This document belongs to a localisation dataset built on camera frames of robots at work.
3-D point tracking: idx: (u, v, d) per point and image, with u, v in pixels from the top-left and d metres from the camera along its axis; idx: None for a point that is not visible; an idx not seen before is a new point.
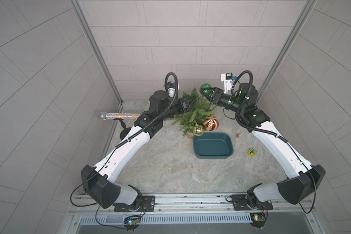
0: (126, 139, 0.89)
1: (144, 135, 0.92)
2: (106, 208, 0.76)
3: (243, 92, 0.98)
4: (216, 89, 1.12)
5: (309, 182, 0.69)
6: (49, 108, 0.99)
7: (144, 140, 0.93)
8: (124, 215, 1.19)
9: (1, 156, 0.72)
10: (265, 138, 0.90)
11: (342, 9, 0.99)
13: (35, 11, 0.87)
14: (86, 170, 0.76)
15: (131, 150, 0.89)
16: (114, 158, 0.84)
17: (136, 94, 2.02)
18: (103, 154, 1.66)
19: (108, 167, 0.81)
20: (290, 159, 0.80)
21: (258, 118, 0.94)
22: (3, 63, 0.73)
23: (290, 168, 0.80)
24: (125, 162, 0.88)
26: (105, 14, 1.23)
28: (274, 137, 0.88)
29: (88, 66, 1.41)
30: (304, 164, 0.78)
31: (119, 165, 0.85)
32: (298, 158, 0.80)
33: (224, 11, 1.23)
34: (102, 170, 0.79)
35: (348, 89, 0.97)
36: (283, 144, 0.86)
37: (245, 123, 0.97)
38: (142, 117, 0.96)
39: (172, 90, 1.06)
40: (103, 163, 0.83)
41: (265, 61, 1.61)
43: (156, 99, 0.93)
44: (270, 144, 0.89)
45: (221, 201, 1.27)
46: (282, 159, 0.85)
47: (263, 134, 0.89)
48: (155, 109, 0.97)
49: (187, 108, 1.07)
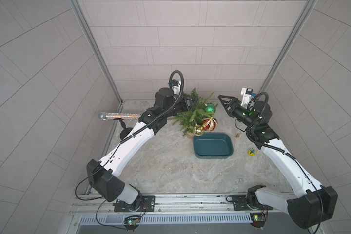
0: (130, 135, 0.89)
1: (148, 131, 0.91)
2: (110, 201, 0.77)
3: (257, 111, 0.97)
4: (234, 98, 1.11)
5: (316, 202, 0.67)
6: (49, 108, 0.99)
7: (148, 136, 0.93)
8: (124, 215, 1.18)
9: (1, 156, 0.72)
10: (273, 154, 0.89)
11: (342, 9, 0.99)
13: (35, 11, 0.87)
14: (91, 164, 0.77)
15: (134, 147, 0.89)
16: (119, 153, 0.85)
17: (136, 94, 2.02)
18: (104, 154, 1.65)
19: (113, 163, 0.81)
20: (297, 176, 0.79)
21: (267, 135, 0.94)
22: (4, 64, 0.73)
23: (298, 185, 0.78)
24: (127, 159, 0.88)
26: (105, 15, 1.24)
28: (281, 154, 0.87)
29: (89, 66, 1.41)
30: (312, 183, 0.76)
31: (123, 161, 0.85)
32: (307, 176, 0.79)
33: (224, 11, 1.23)
34: (107, 165, 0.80)
35: (348, 89, 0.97)
36: (291, 162, 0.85)
37: (254, 138, 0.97)
38: (146, 113, 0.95)
39: (176, 88, 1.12)
40: (108, 157, 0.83)
41: (265, 61, 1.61)
43: (161, 95, 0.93)
44: (274, 157, 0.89)
45: (221, 201, 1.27)
46: (289, 176, 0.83)
47: (271, 150, 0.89)
48: (159, 106, 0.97)
49: (190, 107, 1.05)
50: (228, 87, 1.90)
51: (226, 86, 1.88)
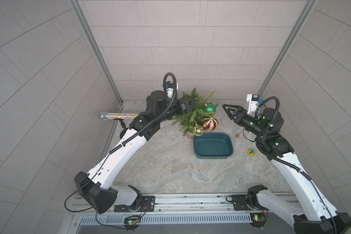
0: (120, 144, 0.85)
1: (139, 138, 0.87)
2: (103, 212, 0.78)
3: (266, 118, 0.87)
4: (240, 107, 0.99)
5: (330, 230, 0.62)
6: (49, 108, 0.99)
7: (140, 143, 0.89)
8: (124, 215, 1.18)
9: (1, 156, 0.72)
10: (286, 171, 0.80)
11: (342, 9, 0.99)
13: (35, 11, 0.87)
14: (79, 177, 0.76)
15: (124, 156, 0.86)
16: (107, 164, 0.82)
17: (136, 94, 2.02)
18: (104, 154, 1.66)
19: (102, 175, 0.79)
20: (311, 200, 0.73)
21: (281, 147, 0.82)
22: (4, 64, 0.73)
23: (311, 209, 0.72)
24: (118, 168, 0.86)
26: (105, 15, 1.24)
28: (296, 172, 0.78)
29: (89, 66, 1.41)
30: (327, 208, 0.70)
31: (113, 172, 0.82)
32: (322, 200, 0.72)
33: (224, 11, 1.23)
34: (95, 177, 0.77)
35: (348, 89, 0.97)
36: (307, 182, 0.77)
37: (266, 149, 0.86)
38: (138, 119, 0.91)
39: (171, 90, 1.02)
40: (96, 169, 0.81)
41: (265, 61, 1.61)
43: (152, 99, 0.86)
44: (286, 174, 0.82)
45: (221, 201, 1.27)
46: (302, 196, 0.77)
47: (284, 166, 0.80)
48: (152, 110, 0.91)
49: (186, 110, 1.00)
50: (227, 87, 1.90)
51: (226, 86, 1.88)
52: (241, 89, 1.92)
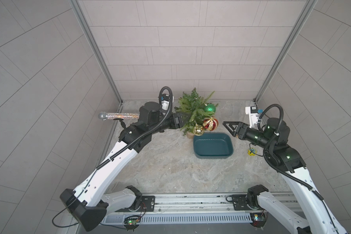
0: (108, 159, 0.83)
1: (128, 151, 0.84)
2: (90, 230, 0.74)
3: (271, 127, 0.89)
4: (241, 123, 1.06)
5: None
6: (49, 108, 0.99)
7: (128, 156, 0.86)
8: (125, 215, 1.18)
9: (1, 156, 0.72)
10: (297, 188, 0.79)
11: (342, 9, 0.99)
13: (35, 11, 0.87)
14: (65, 194, 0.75)
15: (112, 171, 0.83)
16: (94, 181, 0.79)
17: (136, 94, 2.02)
18: (104, 154, 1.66)
19: (88, 192, 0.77)
20: (321, 220, 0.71)
21: (292, 159, 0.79)
22: (4, 64, 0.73)
23: (320, 230, 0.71)
24: (107, 184, 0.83)
26: (105, 15, 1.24)
28: (307, 190, 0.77)
29: (89, 66, 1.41)
30: (338, 231, 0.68)
31: (100, 189, 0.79)
32: (333, 222, 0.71)
33: (223, 11, 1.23)
34: (81, 195, 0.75)
35: (348, 89, 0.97)
36: (318, 201, 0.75)
37: (276, 162, 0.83)
38: (128, 130, 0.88)
39: (166, 103, 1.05)
40: (84, 186, 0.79)
41: (265, 61, 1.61)
43: (146, 110, 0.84)
44: (297, 190, 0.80)
45: (221, 201, 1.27)
46: (311, 215, 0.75)
47: (296, 183, 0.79)
48: (144, 121, 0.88)
49: (179, 124, 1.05)
50: (227, 87, 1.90)
51: (226, 86, 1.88)
52: (241, 89, 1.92)
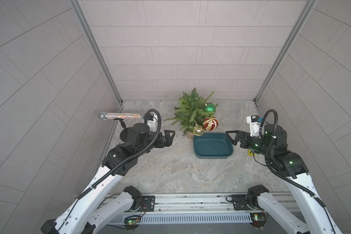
0: (90, 187, 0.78)
1: (111, 179, 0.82)
2: None
3: (269, 133, 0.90)
4: (240, 130, 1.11)
5: None
6: (49, 108, 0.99)
7: (112, 182, 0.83)
8: (124, 215, 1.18)
9: (1, 156, 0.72)
10: (299, 194, 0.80)
11: (342, 9, 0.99)
13: (35, 11, 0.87)
14: (46, 226, 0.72)
15: (95, 198, 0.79)
16: (76, 211, 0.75)
17: (136, 94, 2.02)
18: (103, 154, 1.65)
19: (69, 224, 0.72)
20: (322, 228, 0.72)
21: (294, 163, 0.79)
22: (4, 64, 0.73)
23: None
24: (89, 211, 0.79)
26: (105, 15, 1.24)
28: (309, 197, 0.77)
29: (89, 66, 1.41)
30: None
31: (82, 219, 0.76)
32: (334, 229, 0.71)
33: (224, 11, 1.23)
34: (62, 228, 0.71)
35: (348, 89, 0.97)
36: (320, 208, 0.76)
37: (278, 167, 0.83)
38: (112, 153, 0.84)
39: (150, 122, 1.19)
40: (64, 217, 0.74)
41: (265, 61, 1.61)
43: (134, 131, 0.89)
44: (300, 198, 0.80)
45: (221, 201, 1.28)
46: (313, 223, 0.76)
47: (298, 190, 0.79)
48: (131, 143, 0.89)
49: (166, 142, 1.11)
50: (228, 87, 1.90)
51: (227, 86, 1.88)
52: (241, 89, 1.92)
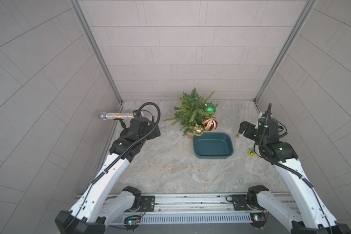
0: (103, 171, 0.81)
1: (122, 162, 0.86)
2: None
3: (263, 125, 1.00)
4: (245, 122, 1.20)
5: None
6: (49, 108, 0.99)
7: (123, 166, 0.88)
8: (124, 215, 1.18)
9: (1, 156, 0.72)
10: (287, 176, 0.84)
11: (342, 9, 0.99)
13: (35, 11, 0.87)
14: (61, 216, 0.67)
15: (108, 182, 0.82)
16: (91, 195, 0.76)
17: (136, 94, 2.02)
18: (103, 154, 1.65)
19: (86, 208, 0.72)
20: (310, 206, 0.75)
21: (284, 151, 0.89)
22: (4, 64, 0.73)
23: (309, 216, 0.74)
24: (104, 196, 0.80)
26: (105, 15, 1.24)
28: (298, 178, 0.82)
29: (89, 66, 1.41)
30: (326, 217, 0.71)
31: (99, 202, 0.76)
32: (321, 208, 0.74)
33: (224, 11, 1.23)
34: (80, 212, 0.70)
35: (348, 89, 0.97)
36: (307, 188, 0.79)
37: (269, 154, 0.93)
38: (118, 142, 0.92)
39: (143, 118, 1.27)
40: (80, 204, 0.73)
41: (265, 61, 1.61)
43: (136, 122, 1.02)
44: (289, 180, 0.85)
45: (221, 201, 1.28)
46: (301, 203, 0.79)
47: (286, 172, 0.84)
48: (133, 132, 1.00)
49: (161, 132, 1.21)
50: (228, 87, 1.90)
51: (227, 86, 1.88)
52: (241, 89, 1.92)
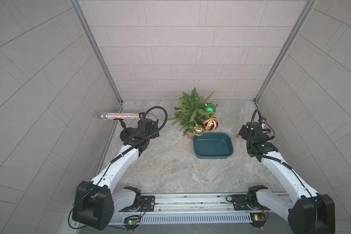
0: (120, 154, 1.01)
1: (134, 151, 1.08)
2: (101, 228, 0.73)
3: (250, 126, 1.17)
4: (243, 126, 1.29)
5: (311, 206, 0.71)
6: (49, 108, 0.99)
7: (134, 155, 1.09)
8: (124, 215, 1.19)
9: (0, 156, 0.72)
10: (271, 164, 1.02)
11: (342, 9, 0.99)
13: (35, 11, 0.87)
14: (81, 188, 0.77)
15: (123, 163, 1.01)
16: (110, 170, 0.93)
17: (136, 94, 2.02)
18: (103, 154, 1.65)
19: (106, 179, 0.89)
20: (293, 184, 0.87)
21: (266, 148, 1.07)
22: (4, 64, 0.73)
23: (294, 192, 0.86)
24: (119, 174, 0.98)
26: (105, 15, 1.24)
28: (279, 164, 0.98)
29: (89, 66, 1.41)
30: (307, 190, 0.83)
31: (116, 177, 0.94)
32: (303, 184, 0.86)
33: (224, 11, 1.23)
34: (101, 182, 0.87)
35: (348, 89, 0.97)
36: (289, 171, 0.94)
37: (255, 151, 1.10)
38: (130, 139, 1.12)
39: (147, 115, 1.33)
40: (101, 176, 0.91)
41: (265, 61, 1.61)
43: (143, 122, 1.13)
44: (274, 167, 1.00)
45: (221, 201, 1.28)
46: (286, 184, 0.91)
47: (270, 160, 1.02)
48: (142, 131, 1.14)
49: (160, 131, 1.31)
50: (228, 87, 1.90)
51: (227, 86, 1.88)
52: (241, 89, 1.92)
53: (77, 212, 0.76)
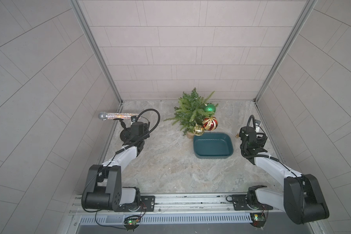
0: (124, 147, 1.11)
1: (133, 150, 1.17)
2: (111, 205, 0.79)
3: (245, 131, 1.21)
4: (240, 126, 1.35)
5: (296, 184, 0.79)
6: (49, 108, 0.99)
7: (133, 151, 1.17)
8: (124, 215, 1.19)
9: (0, 156, 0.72)
10: (261, 160, 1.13)
11: (342, 9, 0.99)
13: (35, 11, 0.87)
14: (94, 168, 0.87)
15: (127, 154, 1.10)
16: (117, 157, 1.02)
17: (136, 94, 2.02)
18: (103, 154, 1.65)
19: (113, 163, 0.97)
20: (281, 170, 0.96)
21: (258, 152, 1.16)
22: (3, 64, 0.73)
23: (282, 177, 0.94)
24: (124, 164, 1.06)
26: (105, 15, 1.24)
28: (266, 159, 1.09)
29: (89, 66, 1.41)
30: (293, 172, 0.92)
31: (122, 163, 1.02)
32: (289, 169, 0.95)
33: (224, 11, 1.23)
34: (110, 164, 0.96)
35: (348, 89, 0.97)
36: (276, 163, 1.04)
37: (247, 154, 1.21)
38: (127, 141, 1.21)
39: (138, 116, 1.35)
40: (109, 161, 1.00)
41: (265, 61, 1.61)
43: (135, 126, 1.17)
44: (264, 164, 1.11)
45: (221, 201, 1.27)
46: (276, 174, 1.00)
47: (260, 158, 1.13)
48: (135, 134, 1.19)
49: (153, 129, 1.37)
50: (228, 87, 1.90)
51: (227, 86, 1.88)
52: (241, 89, 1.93)
53: (88, 194, 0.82)
